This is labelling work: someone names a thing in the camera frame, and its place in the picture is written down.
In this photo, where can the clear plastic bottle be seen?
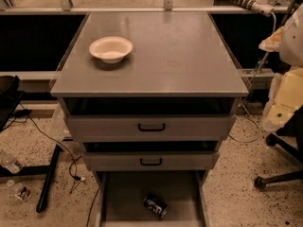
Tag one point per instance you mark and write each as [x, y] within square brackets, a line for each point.
[10, 162]

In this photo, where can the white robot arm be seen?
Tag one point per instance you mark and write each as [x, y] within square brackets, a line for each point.
[286, 91]

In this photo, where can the small floor litter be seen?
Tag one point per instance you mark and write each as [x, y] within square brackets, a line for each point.
[19, 190]

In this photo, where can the blue pepsi can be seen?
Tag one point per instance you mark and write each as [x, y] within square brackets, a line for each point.
[154, 204]

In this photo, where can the black table leg frame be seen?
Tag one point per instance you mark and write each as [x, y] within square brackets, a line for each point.
[48, 171]

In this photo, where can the white paper bowl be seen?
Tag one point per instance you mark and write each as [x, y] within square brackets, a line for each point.
[111, 49]

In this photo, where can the grey middle drawer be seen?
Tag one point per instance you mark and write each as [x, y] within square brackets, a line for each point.
[145, 156]

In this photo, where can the grey bottom drawer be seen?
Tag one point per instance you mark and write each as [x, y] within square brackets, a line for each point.
[122, 194]

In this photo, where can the white power strip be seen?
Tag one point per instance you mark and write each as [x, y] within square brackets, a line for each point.
[259, 6]

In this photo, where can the grey drawer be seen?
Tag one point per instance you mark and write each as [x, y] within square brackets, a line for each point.
[122, 194]
[145, 156]
[88, 128]

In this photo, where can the grey top drawer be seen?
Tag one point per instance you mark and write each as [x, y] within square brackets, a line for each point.
[88, 128]

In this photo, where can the grey drawer cabinet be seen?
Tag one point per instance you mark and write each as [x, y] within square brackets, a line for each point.
[178, 65]

